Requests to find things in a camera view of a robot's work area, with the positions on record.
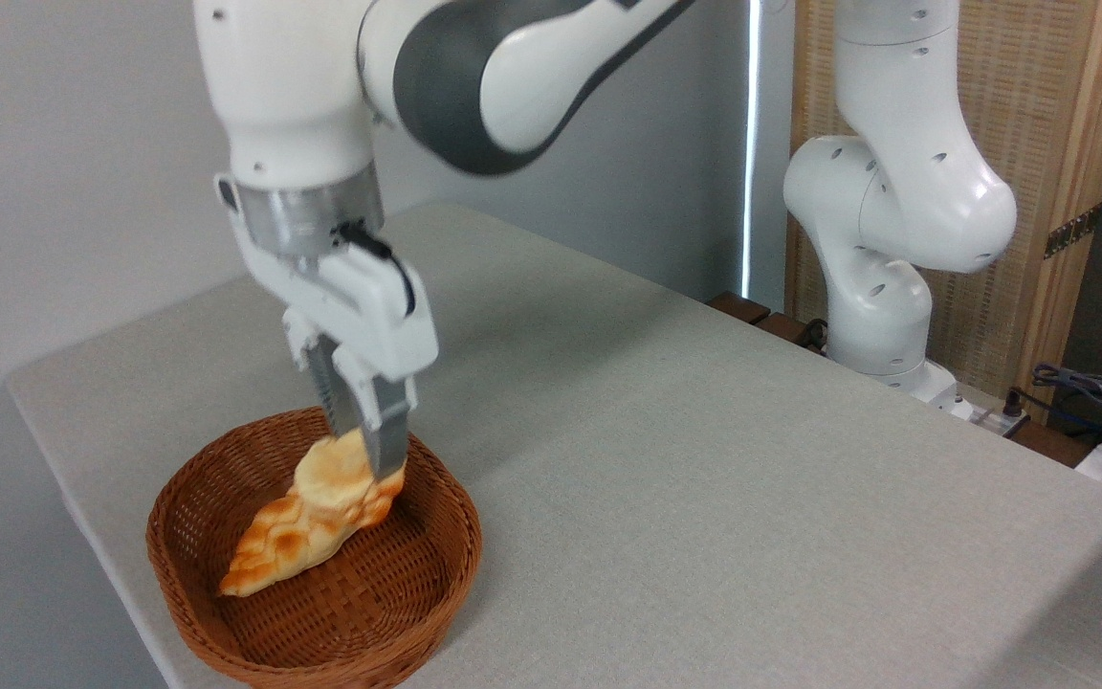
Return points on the round pale bread bun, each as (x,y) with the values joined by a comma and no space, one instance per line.
(331,474)

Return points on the white power strip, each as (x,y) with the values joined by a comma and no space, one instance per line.
(991,418)

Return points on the brown wicker basket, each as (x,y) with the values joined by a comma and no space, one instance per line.
(417,574)

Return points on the metal screen hinge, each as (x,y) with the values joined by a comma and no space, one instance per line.
(1072,232)

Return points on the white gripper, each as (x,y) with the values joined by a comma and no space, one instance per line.
(374,316)

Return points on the braided golden bread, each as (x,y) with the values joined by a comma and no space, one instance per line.
(283,550)

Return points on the dark brown wooden bench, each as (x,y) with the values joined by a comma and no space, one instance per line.
(752,311)

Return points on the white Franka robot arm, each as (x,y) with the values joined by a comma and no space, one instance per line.
(900,191)

